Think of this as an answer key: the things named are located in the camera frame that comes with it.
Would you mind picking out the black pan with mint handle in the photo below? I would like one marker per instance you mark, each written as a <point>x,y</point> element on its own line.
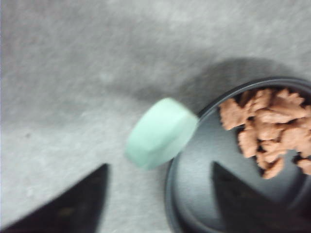
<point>190,200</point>

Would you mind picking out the brown beef pieces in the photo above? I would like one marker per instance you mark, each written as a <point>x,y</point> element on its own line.
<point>274,122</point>

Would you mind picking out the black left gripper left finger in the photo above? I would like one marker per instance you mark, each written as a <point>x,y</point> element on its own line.
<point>78,210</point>

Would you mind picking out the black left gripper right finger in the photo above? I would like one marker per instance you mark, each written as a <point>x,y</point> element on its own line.
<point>244,210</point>

